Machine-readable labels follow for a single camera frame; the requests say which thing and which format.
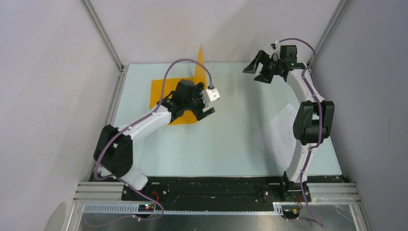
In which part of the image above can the right aluminium corner post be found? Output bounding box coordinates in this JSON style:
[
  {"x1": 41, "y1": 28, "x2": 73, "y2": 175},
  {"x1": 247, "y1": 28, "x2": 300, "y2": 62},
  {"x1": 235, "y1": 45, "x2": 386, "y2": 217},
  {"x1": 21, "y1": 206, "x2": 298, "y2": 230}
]
[{"x1": 315, "y1": 0, "x2": 351, "y2": 55}]

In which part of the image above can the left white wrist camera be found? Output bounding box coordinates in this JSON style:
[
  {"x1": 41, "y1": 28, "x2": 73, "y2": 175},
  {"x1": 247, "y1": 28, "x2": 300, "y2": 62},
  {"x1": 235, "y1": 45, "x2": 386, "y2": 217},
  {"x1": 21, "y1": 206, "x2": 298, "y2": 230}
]
[{"x1": 201, "y1": 88, "x2": 220, "y2": 105}]

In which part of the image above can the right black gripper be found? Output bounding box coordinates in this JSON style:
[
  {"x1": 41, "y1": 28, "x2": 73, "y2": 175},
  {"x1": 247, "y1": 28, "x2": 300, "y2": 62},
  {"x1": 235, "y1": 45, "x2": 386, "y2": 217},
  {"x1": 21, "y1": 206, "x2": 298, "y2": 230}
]
[{"x1": 242, "y1": 50, "x2": 283, "y2": 84}]

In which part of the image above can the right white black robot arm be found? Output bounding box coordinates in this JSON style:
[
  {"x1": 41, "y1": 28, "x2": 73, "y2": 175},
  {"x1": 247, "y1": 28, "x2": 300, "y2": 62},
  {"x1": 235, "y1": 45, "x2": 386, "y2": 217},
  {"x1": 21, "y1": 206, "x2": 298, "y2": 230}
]
[{"x1": 243, "y1": 44, "x2": 335, "y2": 202}]

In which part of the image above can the aluminium frame rail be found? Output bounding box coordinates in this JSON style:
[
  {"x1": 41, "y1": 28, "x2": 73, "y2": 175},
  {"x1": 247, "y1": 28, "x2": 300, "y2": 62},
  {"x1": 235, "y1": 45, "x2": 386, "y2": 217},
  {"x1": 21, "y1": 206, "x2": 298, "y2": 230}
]
[{"x1": 63, "y1": 182, "x2": 371, "y2": 231}]

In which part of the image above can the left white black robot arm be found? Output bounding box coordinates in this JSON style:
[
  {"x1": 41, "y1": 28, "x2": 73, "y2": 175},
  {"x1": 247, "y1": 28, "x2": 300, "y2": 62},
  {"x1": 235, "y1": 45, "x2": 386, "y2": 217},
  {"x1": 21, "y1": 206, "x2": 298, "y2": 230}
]
[{"x1": 93, "y1": 79, "x2": 220, "y2": 200}]

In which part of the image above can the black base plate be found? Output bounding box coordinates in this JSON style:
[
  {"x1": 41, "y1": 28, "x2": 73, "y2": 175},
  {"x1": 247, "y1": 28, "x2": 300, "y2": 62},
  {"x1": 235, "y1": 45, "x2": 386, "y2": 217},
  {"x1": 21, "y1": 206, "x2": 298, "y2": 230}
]
[{"x1": 88, "y1": 175, "x2": 348, "y2": 212}]

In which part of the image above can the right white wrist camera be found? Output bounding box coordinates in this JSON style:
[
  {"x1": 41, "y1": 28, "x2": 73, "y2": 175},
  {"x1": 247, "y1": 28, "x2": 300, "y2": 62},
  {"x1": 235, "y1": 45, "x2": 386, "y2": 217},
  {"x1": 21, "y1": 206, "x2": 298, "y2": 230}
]
[{"x1": 271, "y1": 40, "x2": 281, "y2": 57}]

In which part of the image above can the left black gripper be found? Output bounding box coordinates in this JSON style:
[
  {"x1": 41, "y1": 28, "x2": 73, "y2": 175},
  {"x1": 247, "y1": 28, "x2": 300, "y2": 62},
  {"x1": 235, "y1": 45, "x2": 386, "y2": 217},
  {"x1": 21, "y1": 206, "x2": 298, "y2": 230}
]
[{"x1": 183, "y1": 83, "x2": 215, "y2": 120}]

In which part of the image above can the left aluminium corner post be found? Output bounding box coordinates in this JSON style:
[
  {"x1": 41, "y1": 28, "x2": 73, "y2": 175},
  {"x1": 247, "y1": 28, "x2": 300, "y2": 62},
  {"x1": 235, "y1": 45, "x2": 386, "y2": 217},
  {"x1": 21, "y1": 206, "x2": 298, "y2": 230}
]
[{"x1": 80, "y1": 0, "x2": 124, "y2": 72}]

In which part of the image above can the right controller board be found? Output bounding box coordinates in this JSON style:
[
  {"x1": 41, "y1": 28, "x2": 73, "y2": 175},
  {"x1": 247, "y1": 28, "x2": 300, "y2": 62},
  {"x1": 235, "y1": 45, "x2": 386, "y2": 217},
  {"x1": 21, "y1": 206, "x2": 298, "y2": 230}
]
[{"x1": 282, "y1": 209, "x2": 301, "y2": 220}]

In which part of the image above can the aluminium corner post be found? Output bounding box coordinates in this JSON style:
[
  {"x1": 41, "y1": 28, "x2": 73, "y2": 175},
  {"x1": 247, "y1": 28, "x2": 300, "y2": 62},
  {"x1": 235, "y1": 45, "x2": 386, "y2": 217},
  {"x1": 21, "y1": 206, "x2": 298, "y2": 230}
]
[
  {"x1": 315, "y1": 0, "x2": 351, "y2": 55},
  {"x1": 80, "y1": 0, "x2": 124, "y2": 72}
]

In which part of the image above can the white paper sheet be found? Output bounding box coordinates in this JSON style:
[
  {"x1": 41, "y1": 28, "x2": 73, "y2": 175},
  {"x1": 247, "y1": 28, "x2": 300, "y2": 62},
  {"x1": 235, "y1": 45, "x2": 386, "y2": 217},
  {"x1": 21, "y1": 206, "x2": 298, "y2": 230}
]
[{"x1": 252, "y1": 103, "x2": 297, "y2": 170}]

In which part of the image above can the left controller board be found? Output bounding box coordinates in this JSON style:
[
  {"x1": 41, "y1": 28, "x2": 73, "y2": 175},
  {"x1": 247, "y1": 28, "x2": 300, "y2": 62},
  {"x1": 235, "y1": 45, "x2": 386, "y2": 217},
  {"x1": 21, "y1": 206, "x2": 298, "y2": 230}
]
[{"x1": 138, "y1": 204, "x2": 155, "y2": 212}]

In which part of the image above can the orange file folder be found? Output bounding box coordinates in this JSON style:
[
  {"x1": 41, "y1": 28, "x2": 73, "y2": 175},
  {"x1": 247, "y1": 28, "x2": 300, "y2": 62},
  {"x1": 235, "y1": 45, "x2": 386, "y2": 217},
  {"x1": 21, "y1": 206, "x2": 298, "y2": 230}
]
[{"x1": 150, "y1": 45, "x2": 208, "y2": 126}]

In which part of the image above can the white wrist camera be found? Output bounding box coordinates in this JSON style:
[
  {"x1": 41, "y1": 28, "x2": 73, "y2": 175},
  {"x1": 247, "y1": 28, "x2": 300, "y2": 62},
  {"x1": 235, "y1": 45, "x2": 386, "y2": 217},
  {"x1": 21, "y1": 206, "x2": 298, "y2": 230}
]
[
  {"x1": 271, "y1": 40, "x2": 281, "y2": 57},
  {"x1": 201, "y1": 88, "x2": 220, "y2": 105}
]

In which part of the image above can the controller board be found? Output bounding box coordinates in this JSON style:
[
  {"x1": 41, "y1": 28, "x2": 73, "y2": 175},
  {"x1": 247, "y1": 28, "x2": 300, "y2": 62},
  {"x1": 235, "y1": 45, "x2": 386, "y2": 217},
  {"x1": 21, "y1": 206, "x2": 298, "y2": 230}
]
[
  {"x1": 138, "y1": 204, "x2": 155, "y2": 212},
  {"x1": 282, "y1": 209, "x2": 301, "y2": 220}
]

